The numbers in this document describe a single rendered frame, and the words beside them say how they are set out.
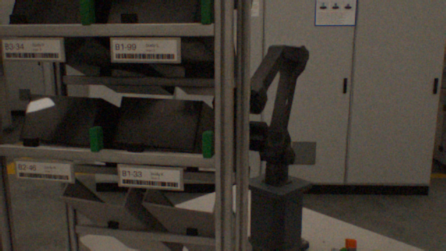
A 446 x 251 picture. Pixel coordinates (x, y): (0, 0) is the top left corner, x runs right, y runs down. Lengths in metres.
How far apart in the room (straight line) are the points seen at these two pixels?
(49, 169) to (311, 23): 3.32
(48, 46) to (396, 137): 3.72
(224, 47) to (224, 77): 0.03
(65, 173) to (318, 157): 3.46
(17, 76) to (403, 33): 6.93
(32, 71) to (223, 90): 8.19
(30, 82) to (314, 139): 6.15
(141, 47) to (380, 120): 3.58
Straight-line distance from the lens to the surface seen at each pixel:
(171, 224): 0.77
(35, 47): 0.57
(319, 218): 1.45
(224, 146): 0.50
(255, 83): 0.99
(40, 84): 8.59
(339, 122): 3.88
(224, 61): 0.48
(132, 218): 0.74
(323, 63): 3.78
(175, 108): 0.57
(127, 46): 0.51
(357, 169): 4.05
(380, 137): 4.02
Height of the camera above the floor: 1.45
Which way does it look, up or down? 12 degrees down
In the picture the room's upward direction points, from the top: straight up
